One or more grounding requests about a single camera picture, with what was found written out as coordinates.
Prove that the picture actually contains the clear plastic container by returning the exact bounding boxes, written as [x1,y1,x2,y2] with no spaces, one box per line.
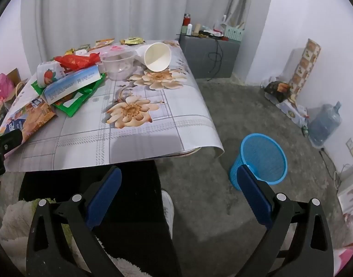
[100,50,137,80]

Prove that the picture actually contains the pale green box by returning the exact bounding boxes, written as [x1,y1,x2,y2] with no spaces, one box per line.
[224,24,245,42]

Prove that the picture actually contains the black cable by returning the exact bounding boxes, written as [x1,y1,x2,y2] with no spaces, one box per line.
[208,39,224,80]

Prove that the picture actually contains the black printed bag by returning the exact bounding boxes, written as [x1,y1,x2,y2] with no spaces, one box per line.
[264,81,291,102]

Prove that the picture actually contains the pink plastic container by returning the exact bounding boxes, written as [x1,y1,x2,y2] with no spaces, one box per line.
[104,45,131,55]

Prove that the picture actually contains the person's white shoe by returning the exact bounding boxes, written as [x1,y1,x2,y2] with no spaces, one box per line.
[161,190,175,238]

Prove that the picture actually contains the floral tablecloth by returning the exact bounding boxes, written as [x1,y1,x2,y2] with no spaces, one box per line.
[0,39,225,173]

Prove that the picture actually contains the white printed carton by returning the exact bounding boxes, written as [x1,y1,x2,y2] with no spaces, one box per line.
[337,176,353,228]

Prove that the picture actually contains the blue white carton box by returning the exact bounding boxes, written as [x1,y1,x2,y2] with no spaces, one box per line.
[42,65,105,105]

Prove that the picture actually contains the person's black pants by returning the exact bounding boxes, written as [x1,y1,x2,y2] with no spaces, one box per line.
[19,160,183,277]

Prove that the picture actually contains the blue mesh wastebasket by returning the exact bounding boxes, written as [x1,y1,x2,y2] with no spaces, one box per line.
[229,133,288,191]

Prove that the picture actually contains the orange snack packet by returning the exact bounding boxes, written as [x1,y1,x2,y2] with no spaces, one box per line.
[94,38,115,48]

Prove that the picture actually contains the pink plastic bag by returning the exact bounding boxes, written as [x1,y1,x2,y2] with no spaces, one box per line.
[0,72,15,102]

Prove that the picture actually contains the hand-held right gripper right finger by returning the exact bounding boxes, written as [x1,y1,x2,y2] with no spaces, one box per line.
[236,164,334,277]

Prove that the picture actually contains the grey cabinet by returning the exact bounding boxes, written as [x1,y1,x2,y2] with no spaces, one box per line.
[179,33,242,79]

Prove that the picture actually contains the white paper cup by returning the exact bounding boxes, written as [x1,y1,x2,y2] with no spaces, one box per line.
[144,43,172,72]

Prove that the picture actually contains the purple chips bag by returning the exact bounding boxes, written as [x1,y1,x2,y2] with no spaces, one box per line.
[0,96,58,148]

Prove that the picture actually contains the green snack bag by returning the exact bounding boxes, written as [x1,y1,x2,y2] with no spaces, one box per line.
[31,73,106,118]

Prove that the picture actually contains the white curtain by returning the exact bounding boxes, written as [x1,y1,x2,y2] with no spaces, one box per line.
[21,0,260,75]

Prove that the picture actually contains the white strawberry print bottle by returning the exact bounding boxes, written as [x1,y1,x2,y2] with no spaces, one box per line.
[36,61,68,88]

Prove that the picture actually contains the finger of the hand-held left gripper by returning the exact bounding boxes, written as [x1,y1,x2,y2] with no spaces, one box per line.
[0,129,23,179]

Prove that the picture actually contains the white printed boxes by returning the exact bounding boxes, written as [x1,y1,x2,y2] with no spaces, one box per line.
[276,96,309,126]

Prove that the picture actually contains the cardboard box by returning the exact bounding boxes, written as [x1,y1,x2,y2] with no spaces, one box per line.
[5,68,28,93]

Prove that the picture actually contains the large water jug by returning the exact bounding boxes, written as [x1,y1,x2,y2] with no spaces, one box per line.
[307,102,342,146]

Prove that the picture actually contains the patterned tablecloth roll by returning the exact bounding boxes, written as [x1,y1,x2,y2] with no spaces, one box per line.
[289,38,321,96]

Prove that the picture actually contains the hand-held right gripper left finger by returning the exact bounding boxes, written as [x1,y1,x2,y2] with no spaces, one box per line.
[26,166,128,277]

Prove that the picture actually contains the white fluffy coat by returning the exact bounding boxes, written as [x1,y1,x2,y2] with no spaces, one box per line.
[0,199,85,277]

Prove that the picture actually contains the pale yellow snack packet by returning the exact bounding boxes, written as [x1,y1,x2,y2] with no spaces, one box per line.
[119,36,145,46]

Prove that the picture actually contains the red plastic bag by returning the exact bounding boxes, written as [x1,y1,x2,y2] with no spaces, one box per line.
[54,52,101,70]

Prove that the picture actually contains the white plastic bag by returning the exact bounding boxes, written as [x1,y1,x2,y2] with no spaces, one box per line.
[213,15,229,35]

